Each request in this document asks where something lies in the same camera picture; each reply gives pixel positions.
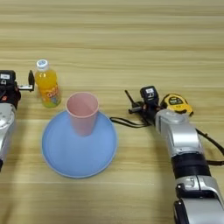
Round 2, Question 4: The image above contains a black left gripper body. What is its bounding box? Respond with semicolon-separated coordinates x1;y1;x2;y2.
0;82;31;110

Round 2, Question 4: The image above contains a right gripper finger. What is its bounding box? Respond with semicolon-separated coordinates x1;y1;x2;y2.
128;106;145;115

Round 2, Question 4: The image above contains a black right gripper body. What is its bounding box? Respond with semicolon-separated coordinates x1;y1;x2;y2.
141;100;165;126

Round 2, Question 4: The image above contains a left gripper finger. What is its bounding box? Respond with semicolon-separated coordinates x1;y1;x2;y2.
27;69;36;92

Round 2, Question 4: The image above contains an orange juice bottle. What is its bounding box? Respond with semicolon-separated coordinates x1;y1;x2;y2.
34;59;62;109

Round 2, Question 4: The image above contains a pink plastic cup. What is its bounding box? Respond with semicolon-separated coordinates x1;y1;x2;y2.
65;91;100;137

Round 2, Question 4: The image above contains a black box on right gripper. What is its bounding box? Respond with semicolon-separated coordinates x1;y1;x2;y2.
139;85;160;103

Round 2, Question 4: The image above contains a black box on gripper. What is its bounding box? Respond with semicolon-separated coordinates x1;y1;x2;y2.
139;85;160;103
0;70;17;88

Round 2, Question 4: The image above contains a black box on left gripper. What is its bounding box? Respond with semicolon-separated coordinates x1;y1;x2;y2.
0;70;17;88

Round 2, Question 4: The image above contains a yellow black tape measure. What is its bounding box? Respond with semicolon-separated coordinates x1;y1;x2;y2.
159;93;194;117

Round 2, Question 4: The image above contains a blue round plate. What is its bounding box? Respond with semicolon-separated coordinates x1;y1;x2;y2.
41;109;119;179

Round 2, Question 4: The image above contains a thin black strap cord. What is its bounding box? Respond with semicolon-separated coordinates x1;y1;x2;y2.
109;116;152;130

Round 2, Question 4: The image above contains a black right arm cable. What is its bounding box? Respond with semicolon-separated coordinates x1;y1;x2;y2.
195;128;224;166

